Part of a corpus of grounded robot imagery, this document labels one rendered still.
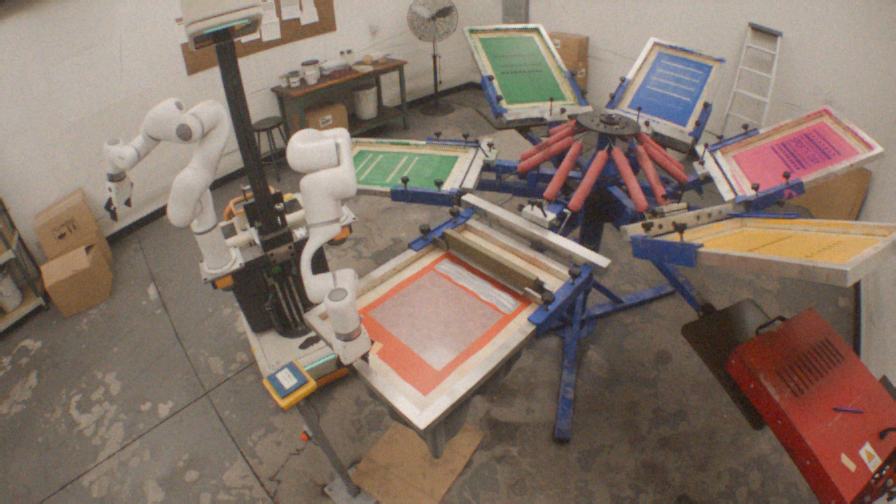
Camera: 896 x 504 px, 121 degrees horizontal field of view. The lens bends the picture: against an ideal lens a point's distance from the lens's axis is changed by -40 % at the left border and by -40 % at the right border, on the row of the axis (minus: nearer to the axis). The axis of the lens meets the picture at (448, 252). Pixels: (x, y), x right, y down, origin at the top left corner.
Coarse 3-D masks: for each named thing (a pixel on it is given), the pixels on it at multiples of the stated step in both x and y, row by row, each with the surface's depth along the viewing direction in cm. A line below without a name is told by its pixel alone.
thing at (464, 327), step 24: (504, 288) 146; (456, 312) 138; (480, 312) 138; (504, 312) 138; (408, 336) 131; (432, 336) 131; (456, 336) 130; (480, 336) 130; (384, 360) 124; (408, 360) 124; (432, 360) 123; (456, 360) 123; (432, 384) 116
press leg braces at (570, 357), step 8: (600, 288) 243; (608, 296) 250; (616, 296) 253; (576, 304) 230; (616, 304) 259; (624, 304) 259; (576, 312) 229; (576, 320) 228; (576, 328) 228; (576, 336) 227; (576, 344) 226; (568, 352) 227; (568, 360) 225
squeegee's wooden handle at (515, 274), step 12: (456, 240) 154; (468, 240) 152; (468, 252) 152; (480, 252) 147; (492, 252) 146; (480, 264) 150; (492, 264) 145; (504, 264) 141; (516, 264) 140; (504, 276) 144; (516, 276) 139; (528, 276) 135
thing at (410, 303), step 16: (448, 256) 162; (416, 272) 155; (432, 272) 155; (480, 272) 154; (400, 288) 148; (416, 288) 148; (432, 288) 148; (448, 288) 148; (464, 288) 147; (384, 304) 142; (400, 304) 142; (416, 304) 142; (432, 304) 142; (448, 304) 141; (368, 320) 137; (384, 320) 137; (400, 320) 136; (416, 320) 136; (384, 336) 131; (400, 336) 131
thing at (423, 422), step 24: (504, 240) 162; (384, 264) 154; (408, 264) 158; (552, 264) 150; (360, 288) 144; (312, 312) 135; (528, 336) 126; (360, 360) 120; (504, 360) 120; (384, 384) 113; (456, 384) 112; (480, 384) 115; (408, 408) 107; (432, 408) 106
